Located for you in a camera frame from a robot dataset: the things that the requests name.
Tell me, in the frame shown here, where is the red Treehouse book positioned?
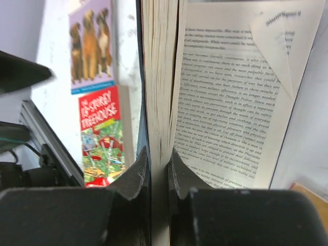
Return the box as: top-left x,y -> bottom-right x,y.
78,85 -> 135,188

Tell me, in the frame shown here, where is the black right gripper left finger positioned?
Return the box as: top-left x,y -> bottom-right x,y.
1,150 -> 150,245

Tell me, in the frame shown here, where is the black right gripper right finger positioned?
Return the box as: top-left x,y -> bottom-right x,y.
168,151 -> 327,245

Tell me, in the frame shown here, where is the purple dog book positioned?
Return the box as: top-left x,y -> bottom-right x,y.
69,0 -> 115,95

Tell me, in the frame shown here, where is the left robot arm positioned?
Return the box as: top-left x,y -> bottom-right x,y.
1,51 -> 63,191

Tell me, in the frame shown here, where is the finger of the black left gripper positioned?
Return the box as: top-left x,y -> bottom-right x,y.
1,51 -> 53,95

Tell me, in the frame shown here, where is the Nineteen Eighty-Four blue book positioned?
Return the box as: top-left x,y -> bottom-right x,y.
136,1 -> 326,245

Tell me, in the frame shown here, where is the brown file folder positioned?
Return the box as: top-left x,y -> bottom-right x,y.
291,182 -> 327,233

